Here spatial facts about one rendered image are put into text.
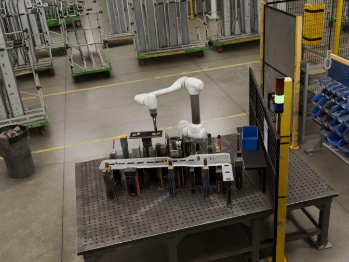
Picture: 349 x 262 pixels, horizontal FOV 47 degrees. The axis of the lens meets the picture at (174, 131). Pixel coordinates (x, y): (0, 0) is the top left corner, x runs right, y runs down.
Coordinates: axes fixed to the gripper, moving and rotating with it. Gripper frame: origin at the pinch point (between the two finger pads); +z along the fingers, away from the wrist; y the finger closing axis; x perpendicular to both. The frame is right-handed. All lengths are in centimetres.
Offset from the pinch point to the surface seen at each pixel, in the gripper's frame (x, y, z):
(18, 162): -204, -141, 94
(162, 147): 4.9, 18.9, 13.8
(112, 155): -50, 13, 18
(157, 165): -3.8, 39.9, 21.4
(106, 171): -55, 47, 17
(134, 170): -27, 50, 19
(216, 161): 57, 49, 21
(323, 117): 228, -69, 48
